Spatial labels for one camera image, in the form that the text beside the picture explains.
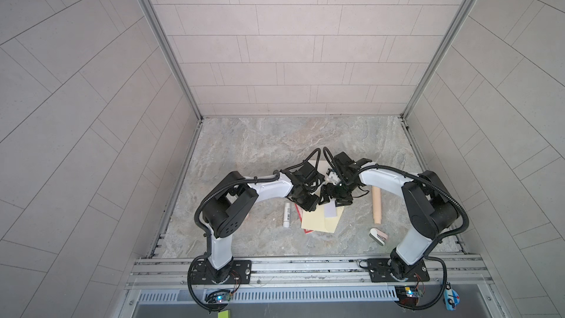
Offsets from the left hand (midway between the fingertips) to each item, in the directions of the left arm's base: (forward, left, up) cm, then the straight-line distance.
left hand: (321, 206), depth 86 cm
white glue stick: (-4, +13, +2) cm, 14 cm away
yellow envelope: (-6, +2, 0) cm, 6 cm away
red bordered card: (-3, +8, +1) cm, 9 cm away
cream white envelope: (+11, 0, +13) cm, 17 cm away
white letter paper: (-2, -4, +1) cm, 4 cm away
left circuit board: (-29, +33, +4) cm, 44 cm away
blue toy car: (-29, -37, +3) cm, 47 cm away
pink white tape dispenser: (-12, -19, +2) cm, 23 cm away
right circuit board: (-28, -25, +1) cm, 38 cm away
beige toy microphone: (0, -21, +3) cm, 22 cm away
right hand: (+1, -1, +1) cm, 2 cm away
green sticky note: (-33, +31, +4) cm, 45 cm away
